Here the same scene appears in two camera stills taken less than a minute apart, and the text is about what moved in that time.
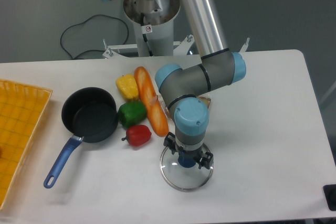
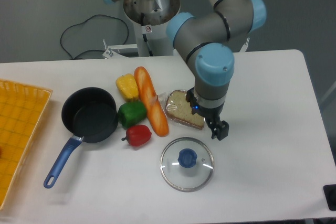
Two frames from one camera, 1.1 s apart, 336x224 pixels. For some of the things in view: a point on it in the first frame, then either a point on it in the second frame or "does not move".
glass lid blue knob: (186, 161) does not move
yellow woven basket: (21, 107) does not move
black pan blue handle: (90, 114) does not move
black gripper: (202, 158) to (219, 128)
